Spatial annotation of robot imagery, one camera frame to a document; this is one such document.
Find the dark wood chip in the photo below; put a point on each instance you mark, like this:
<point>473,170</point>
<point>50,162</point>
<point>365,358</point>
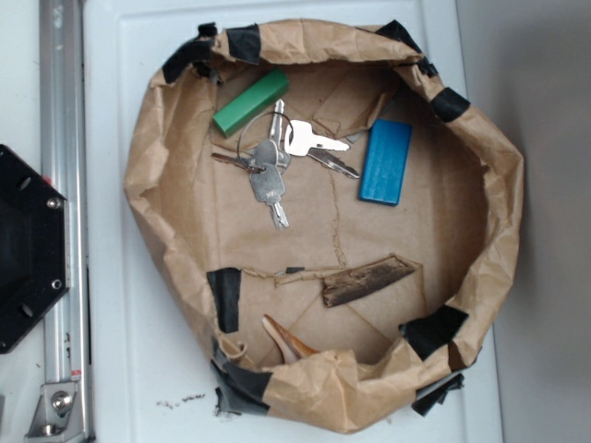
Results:
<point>352,284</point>

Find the brown paper bag bin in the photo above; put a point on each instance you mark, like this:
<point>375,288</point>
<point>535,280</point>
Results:
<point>227,266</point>

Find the large grey key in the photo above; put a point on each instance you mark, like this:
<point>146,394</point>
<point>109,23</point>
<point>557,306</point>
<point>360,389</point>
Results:
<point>267,181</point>

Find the upright silver key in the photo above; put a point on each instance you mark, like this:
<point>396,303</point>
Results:
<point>276,132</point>

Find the silver key under white key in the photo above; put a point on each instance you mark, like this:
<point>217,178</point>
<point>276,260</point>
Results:
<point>332,162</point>

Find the bright silver key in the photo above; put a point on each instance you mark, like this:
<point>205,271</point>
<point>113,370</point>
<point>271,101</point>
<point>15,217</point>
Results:
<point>300,139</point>

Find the small bronze key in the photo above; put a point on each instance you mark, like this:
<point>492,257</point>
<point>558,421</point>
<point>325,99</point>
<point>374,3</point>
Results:
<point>237,162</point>

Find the blue wooden block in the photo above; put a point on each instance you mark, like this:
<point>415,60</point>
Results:
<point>383,173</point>

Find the orange pointed seashell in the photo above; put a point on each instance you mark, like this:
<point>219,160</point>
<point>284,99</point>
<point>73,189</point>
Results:
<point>289,345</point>

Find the green wooden block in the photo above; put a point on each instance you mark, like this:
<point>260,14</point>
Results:
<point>250,102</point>

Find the white tray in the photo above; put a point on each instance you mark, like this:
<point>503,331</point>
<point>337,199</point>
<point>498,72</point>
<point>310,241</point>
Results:
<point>151,381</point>

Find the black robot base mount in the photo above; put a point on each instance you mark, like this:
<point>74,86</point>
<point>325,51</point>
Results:
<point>33,248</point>

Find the aluminium frame rail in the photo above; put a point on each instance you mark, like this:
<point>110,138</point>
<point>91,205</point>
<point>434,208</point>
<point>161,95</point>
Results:
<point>67,324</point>

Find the metal corner bracket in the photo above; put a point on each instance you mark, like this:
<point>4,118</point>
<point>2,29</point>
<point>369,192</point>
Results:
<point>58,415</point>

